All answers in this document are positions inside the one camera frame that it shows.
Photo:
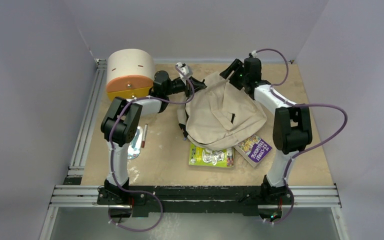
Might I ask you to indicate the purple treehouse book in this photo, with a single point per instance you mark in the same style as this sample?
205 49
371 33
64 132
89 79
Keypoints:
253 149

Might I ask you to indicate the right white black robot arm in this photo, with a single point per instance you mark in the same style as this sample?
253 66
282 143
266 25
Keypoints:
292 130

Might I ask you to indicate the aluminium frame rails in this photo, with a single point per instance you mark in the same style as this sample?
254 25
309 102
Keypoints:
73 212

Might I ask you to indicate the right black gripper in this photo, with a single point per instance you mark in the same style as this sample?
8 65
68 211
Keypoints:
236 66

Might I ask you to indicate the green illustrated book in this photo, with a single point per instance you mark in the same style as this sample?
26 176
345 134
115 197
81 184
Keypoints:
204 157

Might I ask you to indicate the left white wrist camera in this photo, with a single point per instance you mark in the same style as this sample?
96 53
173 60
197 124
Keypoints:
184 70

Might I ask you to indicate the dark red marker pen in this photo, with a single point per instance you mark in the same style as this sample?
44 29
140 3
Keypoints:
144 135

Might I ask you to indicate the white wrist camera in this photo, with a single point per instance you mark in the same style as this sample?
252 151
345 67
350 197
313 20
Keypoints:
253 54
184 70

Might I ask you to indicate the blister pack with blue scissors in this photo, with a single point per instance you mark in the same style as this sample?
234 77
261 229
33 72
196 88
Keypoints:
135 146

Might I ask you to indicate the beige canvas student backpack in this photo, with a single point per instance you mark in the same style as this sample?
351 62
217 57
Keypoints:
220 116

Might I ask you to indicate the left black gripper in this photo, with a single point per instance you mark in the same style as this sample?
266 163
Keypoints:
187 88

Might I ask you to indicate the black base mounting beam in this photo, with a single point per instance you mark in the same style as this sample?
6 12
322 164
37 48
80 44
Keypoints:
247 200

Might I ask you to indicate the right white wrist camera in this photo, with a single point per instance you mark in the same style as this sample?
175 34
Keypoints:
253 54

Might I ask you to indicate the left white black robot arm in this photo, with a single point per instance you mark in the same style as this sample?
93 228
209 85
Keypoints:
119 127

